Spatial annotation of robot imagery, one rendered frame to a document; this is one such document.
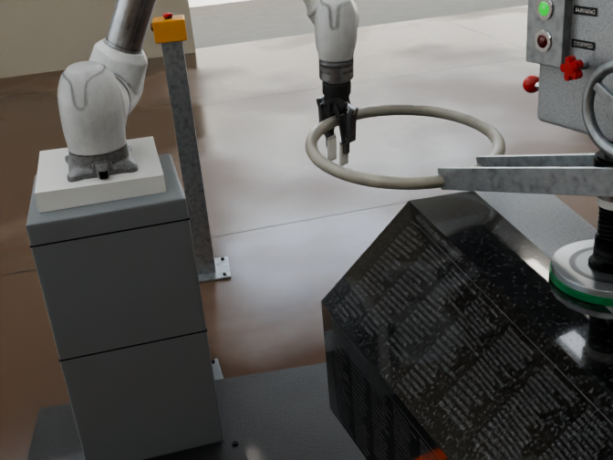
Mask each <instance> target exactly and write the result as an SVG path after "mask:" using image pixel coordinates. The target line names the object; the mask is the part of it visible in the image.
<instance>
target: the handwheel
mask: <svg viewBox="0 0 613 460"><path fill-rule="evenodd" d="M611 73H613V59H611V60H610V61H607V62H606V63H604V64H602V65H601V66H599V67H598V68H597V69H596V70H595V71H594V72H593V73H592V74H591V76H590V77H589V79H588V81H587V84H586V86H585V88H584V92H583V96H582V116H583V121H584V124H585V127H586V130H587V133H588V135H589V137H590V138H591V140H592V141H593V142H594V143H595V144H596V145H597V147H598V148H599V149H600V150H601V151H603V152H604V153H605V154H606V155H608V156H609V157H611V158H613V143H611V142H610V141H609V140H608V139H607V138H606V137H605V136H604V135H603V133H602V132H601V130H600V128H599V127H598V125H597V120H596V116H595V110H594V101H595V95H596V93H597V94H598V95H599V96H600V97H601V98H602V99H603V100H604V101H605V102H606V103H607V106H606V116H607V119H608V121H609V122H610V123H611V124H612V125H613V91H611V90H610V89H609V88H608V87H607V86H606V85H605V84H604V83H603V82H602V80H603V79H604V78H605V77H606V76H607V75H609V74H611Z"/></svg>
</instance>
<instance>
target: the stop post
mask: <svg viewBox="0 0 613 460"><path fill-rule="evenodd" d="M152 26H153V33H154V40H155V43H156V44H160V43H161V48H162V54H163V60H164V66H165V72H166V78H167V83H168V90H169V95H170V101H171V112H172V117H173V124H174V129H175V136H176V141H177V147H178V153H179V159H180V165H181V171H182V181H183V188H184V193H185V198H186V201H187V207H188V213H189V217H190V225H191V230H192V241H193V247H194V254H195V259H196V265H197V271H198V277H199V282H200V283H203V282H209V281H215V280H222V279H228V278H231V273H230V267H229V261H228V256H225V257H218V258H214V255H213V244H212V238H211V231H210V225H209V218H208V212H207V205H206V200H205V193H204V187H203V175H202V168H201V162H200V155H199V150H198V143H197V137H196V130H195V124H194V117H193V111H192V100H191V93H190V87H189V80H188V74H187V67H186V62H185V55H184V49H183V43H182V41H185V40H187V31H186V25H185V18H184V15H177V16H171V17H163V16H161V17H154V18H153V20H152Z"/></svg>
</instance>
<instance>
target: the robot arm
mask: <svg viewBox="0 0 613 460"><path fill-rule="evenodd" d="M303 2H304V3H305V5H306V11H307V13H306V15H307V16H308V17H309V19H310V20H311V21H312V23H313V24H314V26H315V40H316V48H317V53H318V63H319V78H320V79H321V80H323V81H322V92H323V94H324V97H321V98H319V99H317V106H318V117H319V123H320V122H321V121H323V120H325V119H327V118H329V117H332V116H334V115H336V117H337V119H338V125H339V131H340V137H341V142H340V143H339V165H341V166H343V165H345V164H347V163H348V154H349V143H350V142H353V141H355V140H356V125H357V113H358V107H355V108H354V107H353V106H352V105H351V104H350V100H349V95H350V92H351V80H352V79H353V77H354V58H353V57H354V50H355V47H356V44H357V36H358V21H359V16H358V8H357V6H356V4H355V2H354V1H353V0H303ZM155 3H156V0H116V4H115V7H114V10H113V14H112V18H111V20H110V24H109V30H108V33H107V37H105V38H103V39H101V40H100V41H99V42H98V43H96V44H95V46H94V47H93V50H92V53H91V55H90V58H89V61H80V62H77V63H74V64H72V65H70V66H68V67H67V68H66V69H65V70H64V71H63V73H62V75H61V77H60V80H59V83H58V87H57V102H58V109H59V115H60V120H61V124H62V129H63V132H64V136H65V139H66V142H67V146H68V155H67V156H65V160H66V163H67V164H68V170H69V173H68V175H67V178H68V182H71V183H73V182H77V181H81V180H85V179H90V178H97V177H98V178H99V179H100V180H105V179H108V178H109V176H110V175H114V174H120V173H135V172H137V171H138V170H139V169H138V165H137V164H136V163H135V162H134V161H133V159H132V156H131V153H132V150H131V147H130V146H128V144H127V140H126V128H125V126H126V123H127V117H128V115H129V114H130V113H131V112H132V111H133V109H134V108H135V107H136V105H137V104H138V102H139V100H140V97H141V95H142V92H143V88H144V79H145V75H146V70H147V66H148V59H147V57H146V55H145V53H144V51H143V50H142V47H143V43H144V40H145V37H146V34H147V31H148V27H149V24H150V21H151V16H152V12H153V9H154V6H155ZM334 129H335V128H333V129H331V130H329V131H327V132H326V133H325V134H324V135H325V137H326V146H327V158H328V159H329V160H331V161H333V160H335V159H336V158H337V136H336V135H334V134H336V133H335V132H334ZM332 135H333V136H332Z"/></svg>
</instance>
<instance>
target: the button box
mask: <svg viewBox="0 0 613 460"><path fill-rule="evenodd" d="M537 1H538V0H528V12H527V36H526V61H527V62H532V63H536V64H540V65H545V66H549V67H554V68H560V65H561V64H563V63H566V62H565V58H566V57H568V56H569V50H570V36H571V21H572V5H573V0H551V2H552V4H553V14H552V15H551V17H550V18H549V19H547V20H542V19H541V18H539V16H538V15H537V12H536V3H537ZM542 29H544V30H546V31H547V32H548V33H549V34H550V36H551V41H552V43H551V47H550V48H549V50H547V51H546V52H541V51H539V50H538V49H537V48H536V46H535V35H536V33H537V32H538V31H539V30H542Z"/></svg>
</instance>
